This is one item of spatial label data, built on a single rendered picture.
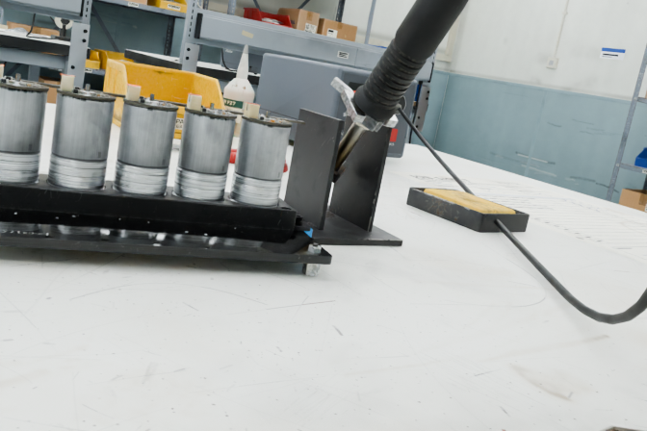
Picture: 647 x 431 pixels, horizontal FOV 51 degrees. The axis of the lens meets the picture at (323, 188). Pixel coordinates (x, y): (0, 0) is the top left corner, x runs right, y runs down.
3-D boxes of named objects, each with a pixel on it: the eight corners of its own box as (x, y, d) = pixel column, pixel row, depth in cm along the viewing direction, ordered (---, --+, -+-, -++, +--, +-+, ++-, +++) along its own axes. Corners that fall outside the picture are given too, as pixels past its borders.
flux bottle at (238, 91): (215, 130, 76) (228, 41, 74) (244, 134, 77) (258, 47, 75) (220, 135, 73) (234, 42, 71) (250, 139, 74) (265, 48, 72)
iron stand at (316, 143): (280, 290, 38) (361, 176, 32) (243, 176, 43) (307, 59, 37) (366, 288, 41) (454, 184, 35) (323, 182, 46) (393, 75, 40)
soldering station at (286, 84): (403, 164, 77) (421, 81, 75) (324, 159, 69) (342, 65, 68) (323, 139, 88) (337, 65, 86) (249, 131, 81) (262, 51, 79)
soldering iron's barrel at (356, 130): (315, 191, 40) (367, 114, 36) (307, 172, 41) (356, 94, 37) (335, 192, 41) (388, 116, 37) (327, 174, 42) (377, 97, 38)
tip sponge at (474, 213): (526, 232, 50) (530, 212, 50) (478, 233, 46) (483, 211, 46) (452, 205, 56) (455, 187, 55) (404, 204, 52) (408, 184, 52)
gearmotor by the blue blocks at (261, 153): (280, 226, 33) (298, 124, 32) (233, 222, 32) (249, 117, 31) (267, 213, 35) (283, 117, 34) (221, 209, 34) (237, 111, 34)
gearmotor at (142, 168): (167, 216, 31) (183, 107, 30) (112, 213, 30) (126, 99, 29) (159, 203, 33) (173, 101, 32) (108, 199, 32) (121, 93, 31)
